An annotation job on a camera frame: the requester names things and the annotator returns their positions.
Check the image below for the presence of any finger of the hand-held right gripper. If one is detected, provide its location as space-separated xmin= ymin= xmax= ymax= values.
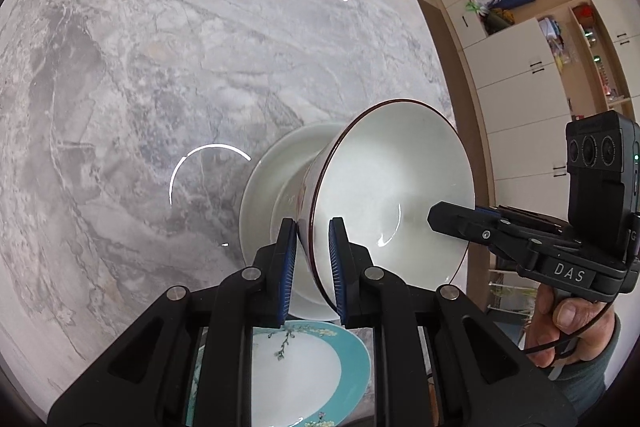
xmin=474 ymin=205 xmax=571 ymax=238
xmin=427 ymin=202 xmax=540 ymax=276

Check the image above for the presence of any white ceramic bowl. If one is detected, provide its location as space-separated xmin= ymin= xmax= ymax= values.
xmin=239 ymin=122 xmax=351 ymax=323

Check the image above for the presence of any person's right forearm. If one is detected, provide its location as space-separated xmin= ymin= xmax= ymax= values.
xmin=552 ymin=312 xmax=623 ymax=420

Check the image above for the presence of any beige wall cabinet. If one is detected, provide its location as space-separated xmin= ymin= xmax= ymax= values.
xmin=415 ymin=0 xmax=640 ymax=228

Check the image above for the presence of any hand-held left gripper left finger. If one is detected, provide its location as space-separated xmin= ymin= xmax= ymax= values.
xmin=47 ymin=218 xmax=300 ymax=427

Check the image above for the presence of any teal floral rim plate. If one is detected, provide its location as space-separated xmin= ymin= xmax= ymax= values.
xmin=186 ymin=319 xmax=373 ymax=427

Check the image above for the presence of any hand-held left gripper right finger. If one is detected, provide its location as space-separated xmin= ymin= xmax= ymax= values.
xmin=327 ymin=217 xmax=581 ymax=427

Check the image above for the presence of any person's right hand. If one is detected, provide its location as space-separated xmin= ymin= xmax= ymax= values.
xmin=526 ymin=284 xmax=618 ymax=370

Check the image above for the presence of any white bowl dark red rim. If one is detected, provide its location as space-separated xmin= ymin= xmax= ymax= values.
xmin=295 ymin=99 xmax=476 ymax=313

